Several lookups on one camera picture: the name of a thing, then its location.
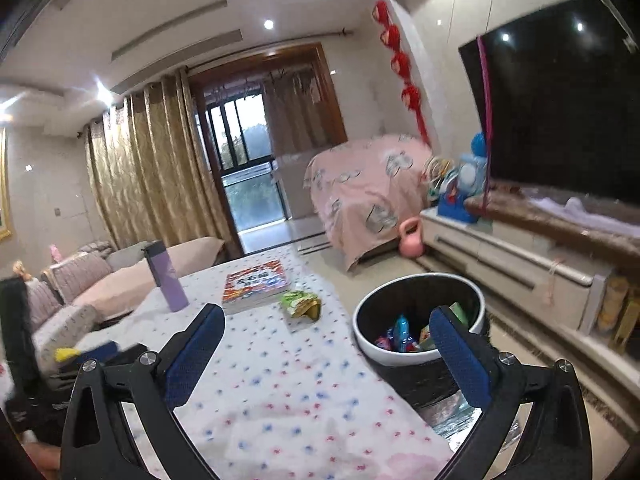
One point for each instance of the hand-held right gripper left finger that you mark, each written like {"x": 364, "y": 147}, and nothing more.
{"x": 195, "y": 356}

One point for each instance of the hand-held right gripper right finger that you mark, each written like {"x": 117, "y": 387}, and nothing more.
{"x": 460, "y": 356}

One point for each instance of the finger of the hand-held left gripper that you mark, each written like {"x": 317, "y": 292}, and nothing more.
{"x": 110, "y": 355}

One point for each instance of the small yellow item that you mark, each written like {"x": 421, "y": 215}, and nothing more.
{"x": 67, "y": 355}

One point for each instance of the green and white carton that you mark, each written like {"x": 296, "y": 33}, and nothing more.
{"x": 457, "y": 312}

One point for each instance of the blue mesh packet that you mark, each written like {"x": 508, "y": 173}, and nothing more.
{"x": 401, "y": 332}

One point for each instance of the red snack bag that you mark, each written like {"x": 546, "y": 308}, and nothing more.
{"x": 384, "y": 341}

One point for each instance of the black round trash bin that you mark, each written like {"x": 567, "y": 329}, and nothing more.
{"x": 370, "y": 330}

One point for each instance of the grey patterned cushion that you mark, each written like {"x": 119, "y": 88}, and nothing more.
{"x": 65, "y": 332}

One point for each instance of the pink sofa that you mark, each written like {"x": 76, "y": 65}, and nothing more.
{"x": 120, "y": 285}

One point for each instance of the purple thermos bottle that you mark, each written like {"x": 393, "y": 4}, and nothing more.
{"x": 167, "y": 280}

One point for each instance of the striped pink cushion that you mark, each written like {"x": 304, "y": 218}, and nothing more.
{"x": 80, "y": 275}

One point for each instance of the white television cabinet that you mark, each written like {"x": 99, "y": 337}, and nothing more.
{"x": 520, "y": 270}

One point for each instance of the green snack wrapper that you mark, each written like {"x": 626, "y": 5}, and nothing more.
{"x": 300, "y": 305}

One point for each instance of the pink kettlebell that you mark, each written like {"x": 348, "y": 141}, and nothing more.
{"x": 411, "y": 242}

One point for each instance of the brown cabinet mat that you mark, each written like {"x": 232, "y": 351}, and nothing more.
{"x": 530, "y": 225}

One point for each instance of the blue toy machine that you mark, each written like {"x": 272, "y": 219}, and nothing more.
{"x": 462, "y": 190}

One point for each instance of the yellow boxes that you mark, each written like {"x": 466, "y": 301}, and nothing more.
{"x": 620, "y": 310}

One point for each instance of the white cloth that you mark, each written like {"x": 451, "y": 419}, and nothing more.
{"x": 580, "y": 210}

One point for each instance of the golden patterned curtain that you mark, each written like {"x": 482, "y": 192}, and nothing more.
{"x": 150, "y": 170}

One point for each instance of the pink heart-print cover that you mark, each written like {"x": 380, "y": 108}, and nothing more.
{"x": 360, "y": 195}

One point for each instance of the balcony window door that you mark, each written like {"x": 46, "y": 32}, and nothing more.
{"x": 247, "y": 170}

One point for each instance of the blue spiky ball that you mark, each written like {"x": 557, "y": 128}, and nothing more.
{"x": 478, "y": 142}

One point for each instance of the black television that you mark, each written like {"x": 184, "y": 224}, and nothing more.
{"x": 560, "y": 110}

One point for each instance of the brown sheer curtain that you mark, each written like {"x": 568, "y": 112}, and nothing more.
{"x": 295, "y": 110}

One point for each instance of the red hanging decorations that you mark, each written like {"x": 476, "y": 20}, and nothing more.
{"x": 400, "y": 60}

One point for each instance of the curtain rod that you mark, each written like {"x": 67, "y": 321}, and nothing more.
{"x": 270, "y": 47}

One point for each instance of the ceiling spotlight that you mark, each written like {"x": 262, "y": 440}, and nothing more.
{"x": 268, "y": 24}

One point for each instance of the gold picture frame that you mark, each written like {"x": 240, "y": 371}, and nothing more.
{"x": 4, "y": 185}

